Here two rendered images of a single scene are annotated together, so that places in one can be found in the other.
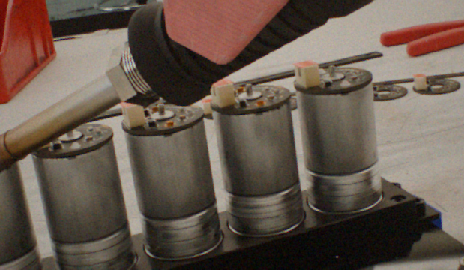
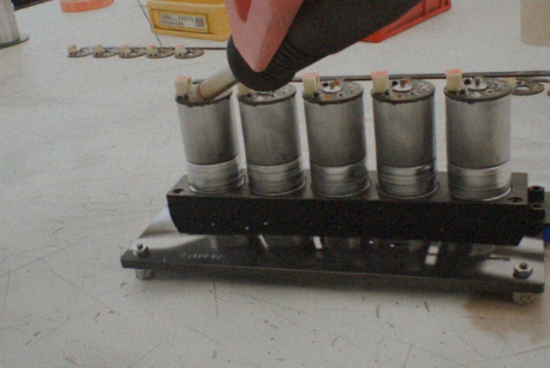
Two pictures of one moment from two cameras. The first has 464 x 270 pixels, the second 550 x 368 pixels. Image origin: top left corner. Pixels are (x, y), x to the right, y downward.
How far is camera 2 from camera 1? 13 cm
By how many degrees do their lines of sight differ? 34
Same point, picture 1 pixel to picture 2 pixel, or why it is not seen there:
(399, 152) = not seen: outside the picture
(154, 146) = (312, 111)
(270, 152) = (400, 135)
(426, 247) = (511, 246)
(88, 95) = (227, 70)
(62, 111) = (217, 76)
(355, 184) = (473, 178)
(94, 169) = (269, 117)
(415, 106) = not seen: outside the picture
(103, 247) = (270, 172)
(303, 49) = not seen: outside the picture
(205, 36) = (245, 51)
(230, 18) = (250, 42)
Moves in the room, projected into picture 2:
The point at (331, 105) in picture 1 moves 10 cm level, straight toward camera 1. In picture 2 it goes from (459, 110) to (293, 222)
